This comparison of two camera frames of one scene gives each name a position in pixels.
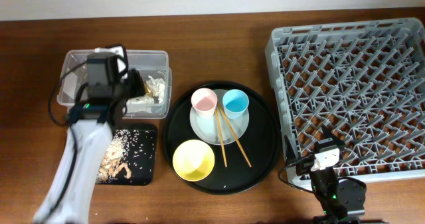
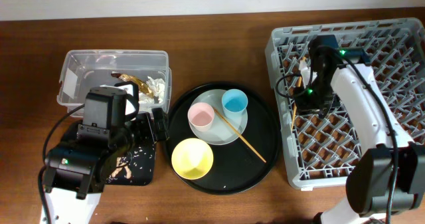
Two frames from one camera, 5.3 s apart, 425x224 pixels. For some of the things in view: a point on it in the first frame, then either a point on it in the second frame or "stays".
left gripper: [133, 76] to [149, 136]
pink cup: [204, 101] to [200, 116]
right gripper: [327, 134] to [303, 106]
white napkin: [157, 86] stays
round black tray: [261, 139] stays
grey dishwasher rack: [365, 81] stays
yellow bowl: [193, 160] stays
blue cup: [236, 103] stays
